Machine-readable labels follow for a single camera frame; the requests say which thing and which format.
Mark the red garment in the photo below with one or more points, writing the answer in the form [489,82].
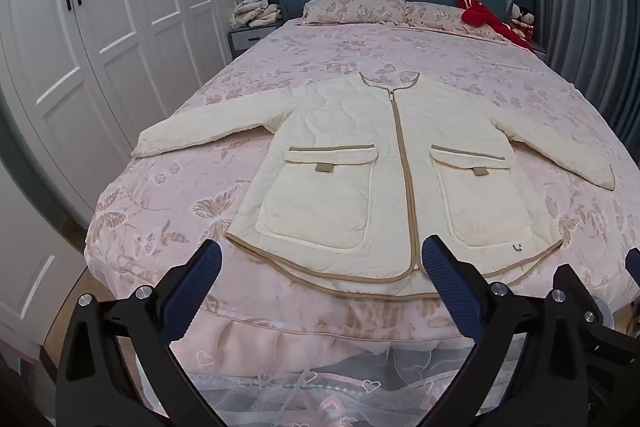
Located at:
[475,14]

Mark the pink floral pillow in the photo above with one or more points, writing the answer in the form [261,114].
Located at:
[440,19]
[350,9]

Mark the grey nightstand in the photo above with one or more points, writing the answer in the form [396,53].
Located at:
[247,39]

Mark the small plush dolls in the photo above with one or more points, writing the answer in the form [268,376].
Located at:
[526,23]

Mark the white wardrobe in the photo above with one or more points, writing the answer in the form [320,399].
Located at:
[115,32]

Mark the white plush doll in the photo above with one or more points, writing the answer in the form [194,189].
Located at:
[515,14]

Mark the pile of cream clothes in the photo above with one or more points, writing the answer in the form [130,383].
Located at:
[257,12]

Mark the bed with pink bedspread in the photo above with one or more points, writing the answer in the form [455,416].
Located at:
[350,52]

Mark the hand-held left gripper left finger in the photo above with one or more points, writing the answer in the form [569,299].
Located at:
[197,287]

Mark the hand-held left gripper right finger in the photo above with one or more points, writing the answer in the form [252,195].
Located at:
[450,287]

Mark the grey curtain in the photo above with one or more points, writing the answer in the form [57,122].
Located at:
[585,7]

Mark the white lace bed skirt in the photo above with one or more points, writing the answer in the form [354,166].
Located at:
[325,397]

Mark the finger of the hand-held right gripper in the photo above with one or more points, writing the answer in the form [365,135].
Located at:
[634,268]

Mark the cream quilted jacket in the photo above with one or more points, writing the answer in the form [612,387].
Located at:
[340,147]

